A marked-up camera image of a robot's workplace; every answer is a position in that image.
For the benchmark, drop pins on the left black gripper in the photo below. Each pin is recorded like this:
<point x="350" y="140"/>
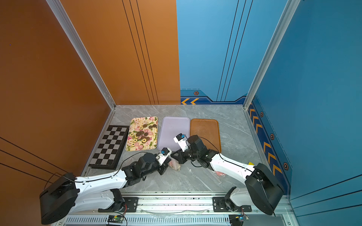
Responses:
<point x="164" y="166"/>

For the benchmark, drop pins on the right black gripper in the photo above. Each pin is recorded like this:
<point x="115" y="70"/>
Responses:
<point x="180" y="157"/>

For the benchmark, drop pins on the ziploc bag mixed cookies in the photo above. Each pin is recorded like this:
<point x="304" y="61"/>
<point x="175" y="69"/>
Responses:
<point x="174" y="164"/>

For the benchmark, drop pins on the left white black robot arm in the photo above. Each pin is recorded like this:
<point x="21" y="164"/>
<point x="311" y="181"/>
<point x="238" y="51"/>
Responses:
<point x="70" y="194"/>

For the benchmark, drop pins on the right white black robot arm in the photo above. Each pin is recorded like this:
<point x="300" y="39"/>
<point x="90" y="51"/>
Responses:
<point x="262" y="188"/>

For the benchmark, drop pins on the ziploc bag pink cookies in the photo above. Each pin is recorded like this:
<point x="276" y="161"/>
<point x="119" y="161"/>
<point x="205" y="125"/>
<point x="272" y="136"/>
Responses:
<point x="218" y="176"/>

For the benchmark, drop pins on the lavender plastic tray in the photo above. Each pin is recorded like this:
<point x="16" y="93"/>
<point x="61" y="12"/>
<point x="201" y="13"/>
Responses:
<point x="169" y="129"/>

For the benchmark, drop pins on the brown plastic tray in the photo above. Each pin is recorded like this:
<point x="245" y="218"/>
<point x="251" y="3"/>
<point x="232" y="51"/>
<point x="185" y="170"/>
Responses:
<point x="209" y="130"/>

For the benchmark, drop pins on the floral pattern tray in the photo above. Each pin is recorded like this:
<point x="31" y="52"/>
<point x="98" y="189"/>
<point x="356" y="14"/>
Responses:
<point x="142" y="134"/>

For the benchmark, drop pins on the black white checkerboard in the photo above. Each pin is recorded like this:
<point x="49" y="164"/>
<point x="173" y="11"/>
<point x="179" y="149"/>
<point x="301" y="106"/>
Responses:
<point x="110" y="148"/>

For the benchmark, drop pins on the left green circuit board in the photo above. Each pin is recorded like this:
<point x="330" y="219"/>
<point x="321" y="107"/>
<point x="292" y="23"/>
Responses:
<point x="116" y="219"/>

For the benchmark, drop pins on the green circuit board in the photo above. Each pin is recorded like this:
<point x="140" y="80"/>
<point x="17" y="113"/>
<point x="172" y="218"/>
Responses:
<point x="116" y="219"/>
<point x="238" y="220"/>

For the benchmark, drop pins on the right green circuit board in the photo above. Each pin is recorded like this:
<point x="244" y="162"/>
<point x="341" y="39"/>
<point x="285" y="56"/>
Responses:
<point x="238" y="220"/>

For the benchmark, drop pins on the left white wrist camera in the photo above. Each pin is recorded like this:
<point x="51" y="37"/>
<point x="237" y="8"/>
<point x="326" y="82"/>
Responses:
<point x="163" y="155"/>

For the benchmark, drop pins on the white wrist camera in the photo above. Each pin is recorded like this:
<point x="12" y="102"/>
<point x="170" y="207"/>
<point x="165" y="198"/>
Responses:
<point x="163" y="155"/>
<point x="182" y="141"/>

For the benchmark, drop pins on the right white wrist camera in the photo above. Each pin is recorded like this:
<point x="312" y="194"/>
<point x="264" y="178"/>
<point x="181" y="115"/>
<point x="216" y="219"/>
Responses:
<point x="182" y="141"/>

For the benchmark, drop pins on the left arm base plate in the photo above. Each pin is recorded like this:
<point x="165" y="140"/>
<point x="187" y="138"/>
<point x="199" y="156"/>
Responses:
<point x="124" y="205"/>

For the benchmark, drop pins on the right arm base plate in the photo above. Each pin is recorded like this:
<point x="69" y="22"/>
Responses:
<point x="221" y="205"/>

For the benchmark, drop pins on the aluminium front rail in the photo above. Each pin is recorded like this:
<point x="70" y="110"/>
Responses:
<point x="182" y="203"/>

